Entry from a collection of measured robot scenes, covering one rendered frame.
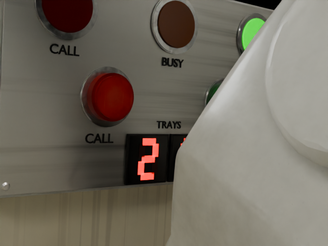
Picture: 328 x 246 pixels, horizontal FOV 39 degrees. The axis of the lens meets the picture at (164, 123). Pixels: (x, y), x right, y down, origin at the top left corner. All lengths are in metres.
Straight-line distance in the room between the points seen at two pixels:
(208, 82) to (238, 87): 0.18
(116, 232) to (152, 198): 0.04
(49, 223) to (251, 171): 0.19
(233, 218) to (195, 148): 0.03
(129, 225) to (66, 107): 0.11
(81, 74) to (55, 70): 0.02
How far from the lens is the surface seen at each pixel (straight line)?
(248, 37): 0.37
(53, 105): 0.28
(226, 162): 0.17
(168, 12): 0.32
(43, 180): 0.28
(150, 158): 0.31
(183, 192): 0.21
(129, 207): 0.35
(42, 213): 0.32
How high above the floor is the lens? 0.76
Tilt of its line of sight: 3 degrees down
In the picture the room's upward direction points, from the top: 3 degrees clockwise
